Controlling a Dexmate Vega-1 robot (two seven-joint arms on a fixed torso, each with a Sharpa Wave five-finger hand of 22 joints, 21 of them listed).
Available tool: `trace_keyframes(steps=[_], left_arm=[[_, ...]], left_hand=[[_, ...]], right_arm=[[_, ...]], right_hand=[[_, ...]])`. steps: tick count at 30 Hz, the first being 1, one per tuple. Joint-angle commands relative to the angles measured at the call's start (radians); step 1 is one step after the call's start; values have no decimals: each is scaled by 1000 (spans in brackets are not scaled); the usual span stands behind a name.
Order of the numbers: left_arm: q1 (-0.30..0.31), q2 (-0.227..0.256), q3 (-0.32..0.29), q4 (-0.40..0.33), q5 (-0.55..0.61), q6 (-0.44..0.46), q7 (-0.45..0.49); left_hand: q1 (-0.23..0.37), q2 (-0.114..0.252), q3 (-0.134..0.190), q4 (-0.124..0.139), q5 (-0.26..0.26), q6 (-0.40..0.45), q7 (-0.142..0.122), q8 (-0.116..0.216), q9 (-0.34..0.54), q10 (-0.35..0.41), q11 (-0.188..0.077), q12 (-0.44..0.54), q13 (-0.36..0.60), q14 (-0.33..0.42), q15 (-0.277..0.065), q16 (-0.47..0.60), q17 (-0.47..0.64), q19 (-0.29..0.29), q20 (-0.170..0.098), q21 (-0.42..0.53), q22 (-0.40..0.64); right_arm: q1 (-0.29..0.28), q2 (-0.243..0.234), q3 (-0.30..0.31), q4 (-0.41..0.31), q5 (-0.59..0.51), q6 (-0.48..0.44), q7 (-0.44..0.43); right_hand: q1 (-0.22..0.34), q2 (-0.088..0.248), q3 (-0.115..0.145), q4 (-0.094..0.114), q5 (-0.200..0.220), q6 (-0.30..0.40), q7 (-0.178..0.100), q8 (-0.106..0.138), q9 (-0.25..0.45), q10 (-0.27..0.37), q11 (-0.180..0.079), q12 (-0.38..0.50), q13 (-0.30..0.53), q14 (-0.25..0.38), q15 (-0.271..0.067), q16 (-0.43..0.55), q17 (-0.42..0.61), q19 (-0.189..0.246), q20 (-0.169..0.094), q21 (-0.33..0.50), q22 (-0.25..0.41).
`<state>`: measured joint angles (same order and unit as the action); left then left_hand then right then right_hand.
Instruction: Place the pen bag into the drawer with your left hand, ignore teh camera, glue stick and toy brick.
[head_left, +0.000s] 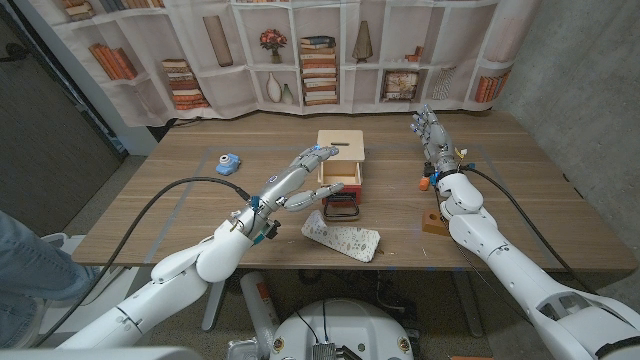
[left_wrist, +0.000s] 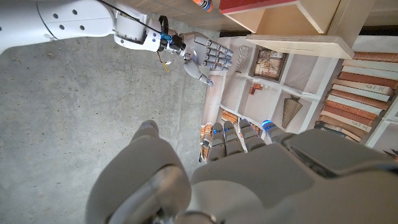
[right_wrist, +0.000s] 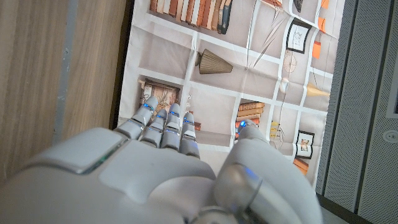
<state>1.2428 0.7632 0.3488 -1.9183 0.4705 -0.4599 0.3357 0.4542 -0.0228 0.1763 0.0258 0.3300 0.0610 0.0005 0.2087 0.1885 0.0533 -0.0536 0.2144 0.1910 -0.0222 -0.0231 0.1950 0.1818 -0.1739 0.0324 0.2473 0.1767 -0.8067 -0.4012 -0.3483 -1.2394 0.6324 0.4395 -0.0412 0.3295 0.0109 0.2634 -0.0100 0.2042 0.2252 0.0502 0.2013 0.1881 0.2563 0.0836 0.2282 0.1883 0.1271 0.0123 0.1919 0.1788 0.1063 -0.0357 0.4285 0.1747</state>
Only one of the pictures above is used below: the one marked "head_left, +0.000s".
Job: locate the blue toy camera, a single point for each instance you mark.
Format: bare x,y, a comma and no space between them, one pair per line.
227,165

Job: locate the printed bookshelf backdrop cloth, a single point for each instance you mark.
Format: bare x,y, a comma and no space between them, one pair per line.
225,85

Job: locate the white cylinder with orange label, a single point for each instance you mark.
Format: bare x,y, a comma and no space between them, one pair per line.
257,305

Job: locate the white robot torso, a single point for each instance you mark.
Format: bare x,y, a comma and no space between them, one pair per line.
345,325

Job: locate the brown toy brick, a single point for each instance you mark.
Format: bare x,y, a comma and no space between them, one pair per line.
432,222

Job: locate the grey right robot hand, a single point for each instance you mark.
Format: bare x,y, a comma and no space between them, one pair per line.
440,145

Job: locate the orange glue stick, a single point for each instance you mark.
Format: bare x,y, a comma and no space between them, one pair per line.
424,184

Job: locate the white table leg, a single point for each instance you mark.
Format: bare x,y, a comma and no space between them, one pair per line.
212,305

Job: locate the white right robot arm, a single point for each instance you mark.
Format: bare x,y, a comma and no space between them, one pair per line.
510,270

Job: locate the person in blue jeans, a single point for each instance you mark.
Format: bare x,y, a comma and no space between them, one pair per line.
30,270

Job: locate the wooden drawer with red front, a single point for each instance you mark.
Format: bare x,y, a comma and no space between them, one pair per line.
340,172

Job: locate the grey table leg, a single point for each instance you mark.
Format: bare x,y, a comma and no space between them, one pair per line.
467,305

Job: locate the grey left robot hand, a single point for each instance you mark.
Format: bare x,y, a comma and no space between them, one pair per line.
280,187

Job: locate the light wooden box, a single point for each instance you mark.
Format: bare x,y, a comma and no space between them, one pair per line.
345,140

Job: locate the white patterned pen bag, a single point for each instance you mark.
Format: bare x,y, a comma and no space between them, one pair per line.
345,240

